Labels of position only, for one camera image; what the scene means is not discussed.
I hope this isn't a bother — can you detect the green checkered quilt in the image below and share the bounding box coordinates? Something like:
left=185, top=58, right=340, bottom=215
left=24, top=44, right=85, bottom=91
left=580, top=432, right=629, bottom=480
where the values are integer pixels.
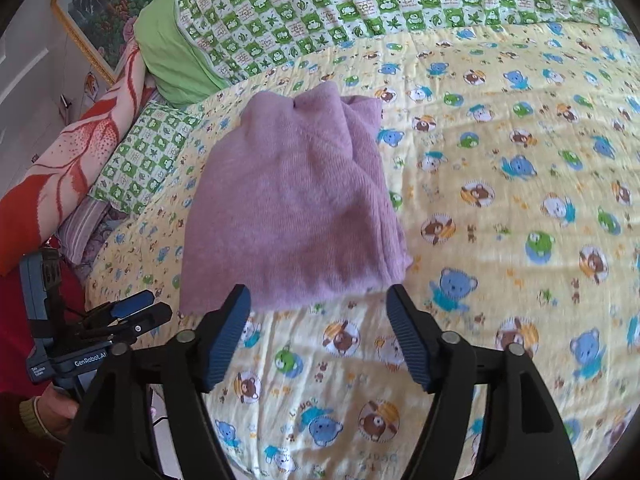
left=133, top=0, right=634, bottom=109

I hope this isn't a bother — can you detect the person's left hand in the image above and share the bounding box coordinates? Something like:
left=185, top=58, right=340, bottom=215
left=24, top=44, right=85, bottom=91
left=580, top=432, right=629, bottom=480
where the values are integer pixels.
left=35, top=384, right=79, bottom=441

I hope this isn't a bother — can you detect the striped purple cloth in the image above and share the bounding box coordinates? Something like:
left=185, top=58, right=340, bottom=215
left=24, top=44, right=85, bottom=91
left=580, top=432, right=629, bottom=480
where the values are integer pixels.
left=56, top=196, right=128, bottom=284

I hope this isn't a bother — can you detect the purple knit sweater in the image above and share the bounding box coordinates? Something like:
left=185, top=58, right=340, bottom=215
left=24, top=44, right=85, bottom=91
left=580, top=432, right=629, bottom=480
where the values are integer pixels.
left=179, top=82, right=411, bottom=314

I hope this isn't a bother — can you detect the green checkered pillow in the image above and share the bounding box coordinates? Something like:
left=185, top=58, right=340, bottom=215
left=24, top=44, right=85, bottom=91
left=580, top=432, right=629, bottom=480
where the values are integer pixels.
left=88, top=102, right=201, bottom=214

